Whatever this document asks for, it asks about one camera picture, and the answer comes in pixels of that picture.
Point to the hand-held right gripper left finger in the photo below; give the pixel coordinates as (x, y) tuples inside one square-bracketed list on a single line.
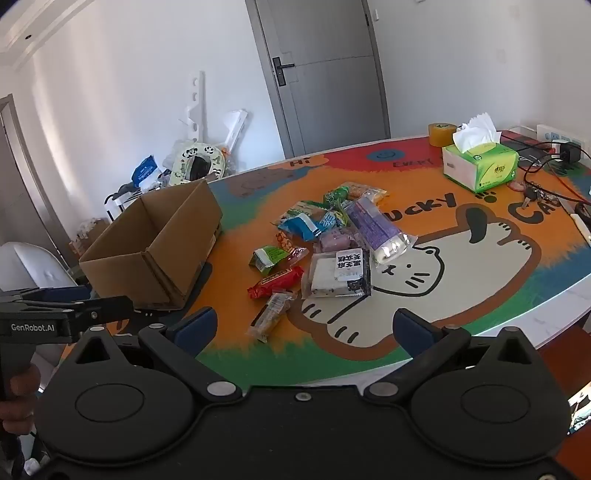
[(196, 325)]

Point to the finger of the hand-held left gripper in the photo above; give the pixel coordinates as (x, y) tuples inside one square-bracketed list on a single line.
[(104, 310)]

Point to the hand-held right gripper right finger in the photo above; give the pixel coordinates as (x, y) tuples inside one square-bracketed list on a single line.
[(413, 328)]

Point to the clear brown snack bar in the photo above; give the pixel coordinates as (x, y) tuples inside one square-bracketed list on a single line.
[(270, 316)]

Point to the brown cardboard box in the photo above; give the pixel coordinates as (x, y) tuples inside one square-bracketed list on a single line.
[(175, 240)]

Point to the red snack packet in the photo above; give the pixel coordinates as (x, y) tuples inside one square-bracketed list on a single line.
[(274, 282)]

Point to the black and white snack packet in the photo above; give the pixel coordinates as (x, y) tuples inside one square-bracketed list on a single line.
[(337, 277)]

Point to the small green-white snack packet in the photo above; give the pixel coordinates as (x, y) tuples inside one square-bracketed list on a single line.
[(268, 257)]

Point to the long purple snack packet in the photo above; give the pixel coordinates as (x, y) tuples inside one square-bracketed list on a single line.
[(369, 226)]

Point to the small purple snack packet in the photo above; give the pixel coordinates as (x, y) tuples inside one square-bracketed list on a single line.
[(334, 241)]

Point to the orange snack packet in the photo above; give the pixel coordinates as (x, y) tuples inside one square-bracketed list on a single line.
[(285, 242)]

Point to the small blue-green snack packet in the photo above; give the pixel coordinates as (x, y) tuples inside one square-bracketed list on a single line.
[(330, 219)]

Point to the blue snack packet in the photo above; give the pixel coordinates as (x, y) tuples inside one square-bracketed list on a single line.
[(298, 226)]

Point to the orange biscuit packet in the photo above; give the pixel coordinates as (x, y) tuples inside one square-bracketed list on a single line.
[(367, 191)]

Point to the green cartoon snack packet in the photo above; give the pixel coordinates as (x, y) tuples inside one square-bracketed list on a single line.
[(298, 210)]

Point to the person's left hand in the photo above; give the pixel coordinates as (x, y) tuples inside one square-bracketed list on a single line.
[(23, 397)]

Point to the white chair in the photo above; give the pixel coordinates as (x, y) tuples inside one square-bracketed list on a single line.
[(32, 267)]

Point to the small cardboard box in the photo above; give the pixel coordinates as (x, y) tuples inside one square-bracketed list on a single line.
[(87, 235)]

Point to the black shoe rack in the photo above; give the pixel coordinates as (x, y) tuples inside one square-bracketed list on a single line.
[(115, 198)]

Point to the colourful cat table mat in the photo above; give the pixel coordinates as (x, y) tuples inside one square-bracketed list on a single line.
[(249, 207)]

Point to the blue plastic bag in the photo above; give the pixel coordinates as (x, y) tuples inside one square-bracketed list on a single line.
[(145, 170)]

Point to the panda print toilet seat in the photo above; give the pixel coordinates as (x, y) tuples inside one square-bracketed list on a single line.
[(182, 161)]

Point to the green tissue box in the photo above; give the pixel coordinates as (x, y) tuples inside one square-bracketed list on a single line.
[(480, 166)]

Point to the bunch of keys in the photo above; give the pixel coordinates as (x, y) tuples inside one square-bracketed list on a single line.
[(533, 194)]

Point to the brown tape roll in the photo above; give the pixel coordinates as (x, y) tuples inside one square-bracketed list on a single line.
[(441, 134)]

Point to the white pen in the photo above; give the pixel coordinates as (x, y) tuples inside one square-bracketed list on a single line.
[(582, 227)]

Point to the short white foam board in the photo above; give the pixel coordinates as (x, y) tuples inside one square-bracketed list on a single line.
[(234, 129)]

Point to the tall white foam board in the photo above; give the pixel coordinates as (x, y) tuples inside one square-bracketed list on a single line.
[(195, 106)]

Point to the black charger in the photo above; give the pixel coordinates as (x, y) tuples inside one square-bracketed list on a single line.
[(570, 151)]

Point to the white power strip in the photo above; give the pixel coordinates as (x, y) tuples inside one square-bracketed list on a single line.
[(561, 134)]

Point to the grey door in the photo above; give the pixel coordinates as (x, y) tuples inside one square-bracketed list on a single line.
[(323, 78)]

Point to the grey door frame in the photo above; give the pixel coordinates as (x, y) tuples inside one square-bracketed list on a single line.
[(14, 184)]

